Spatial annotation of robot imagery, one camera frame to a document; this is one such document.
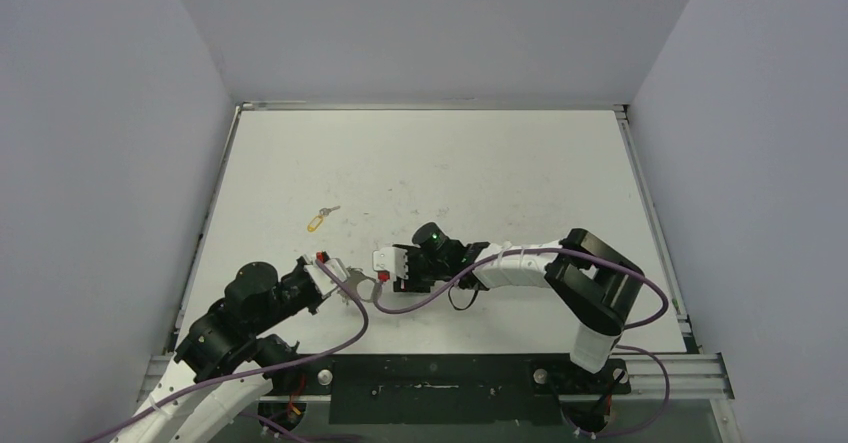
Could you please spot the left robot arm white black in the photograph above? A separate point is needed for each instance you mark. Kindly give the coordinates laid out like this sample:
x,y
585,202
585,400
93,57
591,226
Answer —
x,y
200,391

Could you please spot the aluminium front rail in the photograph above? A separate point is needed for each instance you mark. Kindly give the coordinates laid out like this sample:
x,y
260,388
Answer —
x,y
691,376

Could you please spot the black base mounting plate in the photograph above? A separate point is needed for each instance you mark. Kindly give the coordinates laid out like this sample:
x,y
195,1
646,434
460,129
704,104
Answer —
x,y
359,389

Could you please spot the silver carabiner keyring with rings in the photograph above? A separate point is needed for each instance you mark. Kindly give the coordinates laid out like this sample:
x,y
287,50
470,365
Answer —
x,y
360,286

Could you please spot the silver key with ring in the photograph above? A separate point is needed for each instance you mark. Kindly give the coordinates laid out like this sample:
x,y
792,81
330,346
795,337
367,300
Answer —
x,y
324,212

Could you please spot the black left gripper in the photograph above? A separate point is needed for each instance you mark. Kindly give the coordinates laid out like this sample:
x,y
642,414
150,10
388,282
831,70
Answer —
x,y
299,267

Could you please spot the yellow key tag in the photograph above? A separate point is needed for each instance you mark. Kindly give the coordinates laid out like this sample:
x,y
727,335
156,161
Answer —
x,y
315,223

